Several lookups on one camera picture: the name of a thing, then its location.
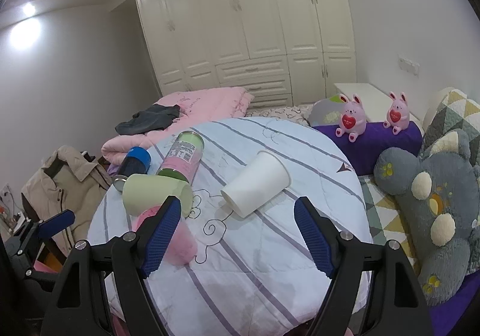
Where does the white wall switch panel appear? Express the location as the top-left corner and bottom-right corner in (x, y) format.
(398, 56), (420, 77)

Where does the purple cushion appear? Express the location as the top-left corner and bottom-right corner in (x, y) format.
(314, 121), (423, 176)

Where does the pink translucent plastic cup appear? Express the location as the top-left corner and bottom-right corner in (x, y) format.
(133, 204), (198, 266)

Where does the left pink bunny plush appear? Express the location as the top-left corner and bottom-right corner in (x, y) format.
(335, 94), (367, 142)

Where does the triangle pattern quilt pillow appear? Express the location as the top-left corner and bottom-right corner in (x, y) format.
(421, 89), (480, 165)

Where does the white paper cup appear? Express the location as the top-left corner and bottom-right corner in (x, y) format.
(220, 150), (291, 218)

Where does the pink bunny plush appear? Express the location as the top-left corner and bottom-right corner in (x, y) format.
(335, 94), (367, 142)
(383, 91), (410, 135)

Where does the right pink bunny plush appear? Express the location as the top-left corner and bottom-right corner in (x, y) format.
(383, 91), (410, 135)

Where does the beige jacket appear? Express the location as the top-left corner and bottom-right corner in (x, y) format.
(20, 146), (112, 255)

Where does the light green paper cup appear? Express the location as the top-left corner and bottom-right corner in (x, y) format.
(122, 174), (193, 217)

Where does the pink folded quilt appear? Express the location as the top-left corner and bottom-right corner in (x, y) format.
(101, 86), (254, 165)

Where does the grey green plush pillow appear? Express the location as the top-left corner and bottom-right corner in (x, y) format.
(304, 95), (345, 127)

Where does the grey paw plush pillow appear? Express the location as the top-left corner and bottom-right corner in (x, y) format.
(373, 129), (479, 306)

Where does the white bedside table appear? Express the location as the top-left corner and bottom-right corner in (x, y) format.
(333, 82), (421, 124)

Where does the black blue metal can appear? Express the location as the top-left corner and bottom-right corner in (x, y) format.
(113, 147), (151, 193)

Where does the pink green cylindrical canister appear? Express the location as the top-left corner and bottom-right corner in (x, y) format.
(156, 130), (204, 185)

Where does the white striped table cloth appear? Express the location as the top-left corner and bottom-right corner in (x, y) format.
(86, 116), (374, 336)

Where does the dark grey garment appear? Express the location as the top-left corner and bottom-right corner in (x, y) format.
(115, 104), (181, 135)

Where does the cream white wardrobe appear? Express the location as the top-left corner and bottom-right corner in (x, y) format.
(136, 0), (356, 107)

